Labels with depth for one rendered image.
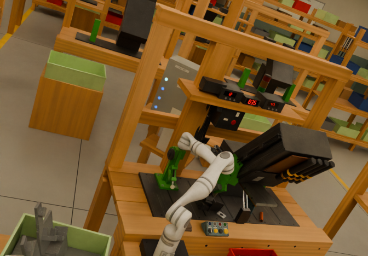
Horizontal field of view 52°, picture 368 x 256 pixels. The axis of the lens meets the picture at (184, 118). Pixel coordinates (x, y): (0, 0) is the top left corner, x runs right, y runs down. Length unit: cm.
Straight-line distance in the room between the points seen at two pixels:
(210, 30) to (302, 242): 149
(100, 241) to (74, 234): 12
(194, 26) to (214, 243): 126
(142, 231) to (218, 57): 110
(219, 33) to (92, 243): 134
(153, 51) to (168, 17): 21
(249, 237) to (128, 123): 102
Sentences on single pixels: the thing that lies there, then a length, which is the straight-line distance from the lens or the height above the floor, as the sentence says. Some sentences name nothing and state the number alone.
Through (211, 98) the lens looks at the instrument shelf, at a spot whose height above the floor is 154.
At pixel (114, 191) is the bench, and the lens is 232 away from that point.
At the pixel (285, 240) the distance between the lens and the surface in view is 261.
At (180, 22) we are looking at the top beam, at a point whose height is 190.
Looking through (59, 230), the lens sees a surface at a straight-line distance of 190.
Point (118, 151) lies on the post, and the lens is 245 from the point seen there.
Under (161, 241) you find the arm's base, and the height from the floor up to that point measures 103.
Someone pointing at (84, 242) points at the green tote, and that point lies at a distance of 195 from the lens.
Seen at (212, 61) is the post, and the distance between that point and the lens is 233.
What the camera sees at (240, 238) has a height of 90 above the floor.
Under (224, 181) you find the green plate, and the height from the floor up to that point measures 112.
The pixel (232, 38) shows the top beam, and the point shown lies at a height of 190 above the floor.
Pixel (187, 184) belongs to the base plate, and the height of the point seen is 90.
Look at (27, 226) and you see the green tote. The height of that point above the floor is 90.
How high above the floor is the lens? 224
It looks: 22 degrees down
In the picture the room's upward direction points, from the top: 23 degrees clockwise
